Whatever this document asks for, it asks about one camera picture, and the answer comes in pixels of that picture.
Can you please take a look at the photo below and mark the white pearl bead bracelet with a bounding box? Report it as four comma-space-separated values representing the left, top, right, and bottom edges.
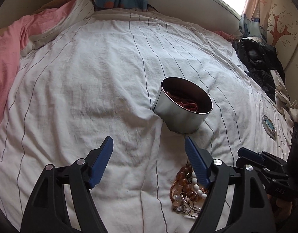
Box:
172, 170, 209, 211

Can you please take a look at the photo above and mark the silver metal bangle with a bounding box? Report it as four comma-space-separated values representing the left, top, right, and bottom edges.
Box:
172, 193, 202, 218

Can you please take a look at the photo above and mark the person's right hand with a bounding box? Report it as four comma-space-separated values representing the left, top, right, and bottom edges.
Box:
267, 194, 293, 221

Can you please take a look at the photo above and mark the round decorated tin lid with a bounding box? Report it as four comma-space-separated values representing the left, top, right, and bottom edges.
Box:
262, 115, 276, 140

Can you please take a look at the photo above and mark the beige cloth garment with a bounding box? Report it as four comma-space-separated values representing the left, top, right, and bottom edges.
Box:
270, 70, 298, 128

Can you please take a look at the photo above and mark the round silver metal tin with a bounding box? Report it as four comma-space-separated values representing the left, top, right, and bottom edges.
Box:
153, 77, 213, 134

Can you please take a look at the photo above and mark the black jacket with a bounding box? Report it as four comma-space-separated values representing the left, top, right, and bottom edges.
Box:
232, 38, 285, 101

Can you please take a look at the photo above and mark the cream wardrobe with tree decal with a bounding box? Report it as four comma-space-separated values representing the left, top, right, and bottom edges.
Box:
267, 0, 298, 70

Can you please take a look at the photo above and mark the right whale print curtain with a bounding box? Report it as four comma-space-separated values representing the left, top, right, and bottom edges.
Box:
239, 0, 272, 42

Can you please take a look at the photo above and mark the white striped bed sheet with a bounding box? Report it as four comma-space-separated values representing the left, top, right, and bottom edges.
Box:
0, 10, 291, 232

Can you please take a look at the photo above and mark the pink blanket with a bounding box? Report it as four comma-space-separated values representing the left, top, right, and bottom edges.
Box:
0, 0, 76, 123

